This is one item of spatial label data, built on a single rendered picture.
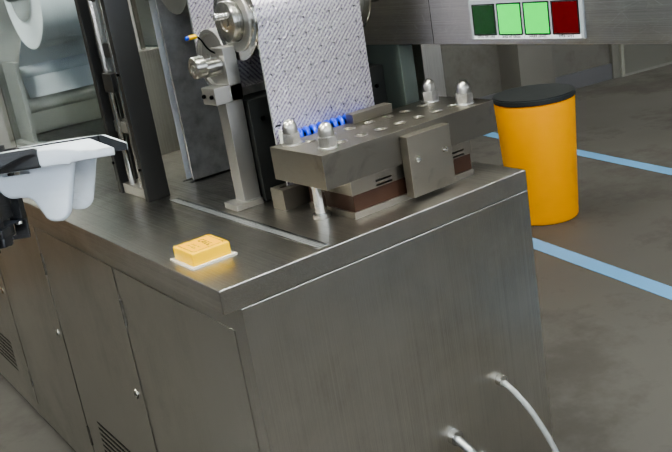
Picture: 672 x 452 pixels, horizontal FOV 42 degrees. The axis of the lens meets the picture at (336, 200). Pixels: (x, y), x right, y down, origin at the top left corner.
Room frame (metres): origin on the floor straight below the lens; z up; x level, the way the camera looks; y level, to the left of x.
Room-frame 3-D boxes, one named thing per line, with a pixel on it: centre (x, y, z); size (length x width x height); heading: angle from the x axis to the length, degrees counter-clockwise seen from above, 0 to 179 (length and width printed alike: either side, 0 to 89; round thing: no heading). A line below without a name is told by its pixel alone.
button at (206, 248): (1.38, 0.23, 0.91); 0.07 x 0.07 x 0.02; 34
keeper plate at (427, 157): (1.51, -0.17, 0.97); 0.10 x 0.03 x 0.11; 124
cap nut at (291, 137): (1.53, 0.06, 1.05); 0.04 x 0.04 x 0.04
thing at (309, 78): (1.65, -0.01, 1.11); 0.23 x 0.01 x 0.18; 124
